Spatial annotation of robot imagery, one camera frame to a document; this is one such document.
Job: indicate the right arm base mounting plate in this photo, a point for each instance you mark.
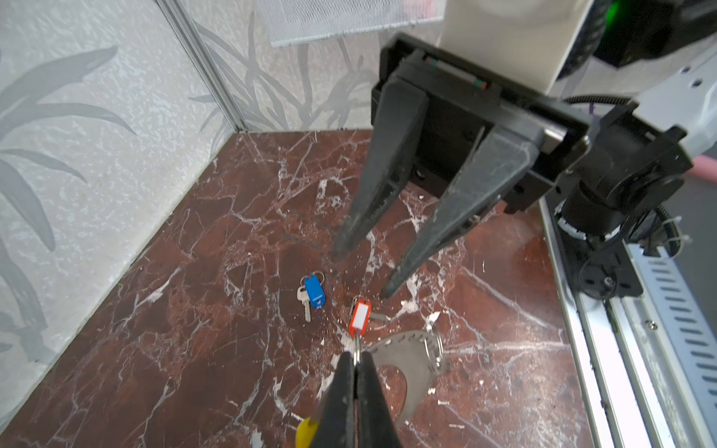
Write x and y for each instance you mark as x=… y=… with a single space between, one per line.
x=609 y=273

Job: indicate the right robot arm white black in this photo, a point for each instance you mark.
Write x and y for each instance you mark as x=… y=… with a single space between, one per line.
x=642 y=145

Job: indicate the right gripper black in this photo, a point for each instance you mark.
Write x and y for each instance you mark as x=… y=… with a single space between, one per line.
x=429 y=109

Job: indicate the pink eraser block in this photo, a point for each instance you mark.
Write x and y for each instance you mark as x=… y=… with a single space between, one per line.
x=704 y=167

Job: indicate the key with blue tag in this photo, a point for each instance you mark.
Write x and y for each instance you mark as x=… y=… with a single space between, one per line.
x=311 y=294

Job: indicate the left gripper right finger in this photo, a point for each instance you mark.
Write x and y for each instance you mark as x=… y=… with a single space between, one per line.
x=374 y=427

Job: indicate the aluminium front rail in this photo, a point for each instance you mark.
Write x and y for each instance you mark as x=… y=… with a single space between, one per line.
x=646 y=364

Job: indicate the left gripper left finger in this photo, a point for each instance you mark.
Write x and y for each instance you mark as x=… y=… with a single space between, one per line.
x=337 y=421

